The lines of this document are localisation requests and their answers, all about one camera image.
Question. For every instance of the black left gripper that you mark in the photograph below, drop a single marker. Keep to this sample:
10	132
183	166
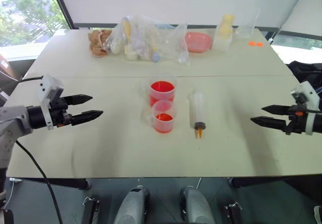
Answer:
58	113

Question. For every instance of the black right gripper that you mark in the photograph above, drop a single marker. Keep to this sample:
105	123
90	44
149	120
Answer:
296	123

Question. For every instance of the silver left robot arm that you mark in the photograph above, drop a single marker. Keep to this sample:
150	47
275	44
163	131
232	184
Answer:
12	123

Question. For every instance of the clear syringe orange tip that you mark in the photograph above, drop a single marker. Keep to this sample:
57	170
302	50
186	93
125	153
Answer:
198	108

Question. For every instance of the large cup of red liquid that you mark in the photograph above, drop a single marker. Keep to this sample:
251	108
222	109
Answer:
162	88

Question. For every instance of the small cup of red liquid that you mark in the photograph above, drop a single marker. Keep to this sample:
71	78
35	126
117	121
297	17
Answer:
164	120

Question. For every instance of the brown crumpled toy food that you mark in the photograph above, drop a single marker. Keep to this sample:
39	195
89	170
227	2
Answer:
96	44

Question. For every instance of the small orange caps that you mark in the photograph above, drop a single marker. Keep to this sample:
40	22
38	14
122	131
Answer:
254	43

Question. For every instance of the brown cardboard box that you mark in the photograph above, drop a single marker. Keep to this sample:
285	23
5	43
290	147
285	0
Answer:
7	68

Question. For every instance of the large clear plastic bag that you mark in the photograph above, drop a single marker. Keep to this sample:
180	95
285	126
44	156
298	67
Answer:
133	37

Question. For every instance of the clear plastic box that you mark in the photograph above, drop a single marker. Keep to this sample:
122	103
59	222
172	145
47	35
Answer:
245	30

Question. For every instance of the yellow cups in plastic wrap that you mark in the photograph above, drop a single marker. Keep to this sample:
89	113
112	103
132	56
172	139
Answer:
224	30

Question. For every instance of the pink plastic plate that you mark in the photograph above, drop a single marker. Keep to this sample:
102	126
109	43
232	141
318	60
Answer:
197	41

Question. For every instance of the grey rounded robot leg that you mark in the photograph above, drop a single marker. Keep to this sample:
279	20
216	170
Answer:
132	206
197	206

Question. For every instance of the small clear plastic bag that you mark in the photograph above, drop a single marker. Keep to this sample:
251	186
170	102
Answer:
181	45

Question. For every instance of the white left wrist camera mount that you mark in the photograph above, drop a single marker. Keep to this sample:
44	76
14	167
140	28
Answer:
49	85

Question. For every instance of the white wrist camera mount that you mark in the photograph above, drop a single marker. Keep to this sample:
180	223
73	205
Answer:
305	90
49	85

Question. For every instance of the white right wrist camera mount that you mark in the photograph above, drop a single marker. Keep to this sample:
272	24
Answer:
305	90

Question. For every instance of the black table frame bar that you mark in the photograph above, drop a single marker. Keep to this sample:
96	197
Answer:
271	182
65	183

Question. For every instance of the black metal table bracket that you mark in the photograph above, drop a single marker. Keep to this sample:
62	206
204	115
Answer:
233	212
90	209

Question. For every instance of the black window frame post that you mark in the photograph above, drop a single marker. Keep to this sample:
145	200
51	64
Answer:
61	5

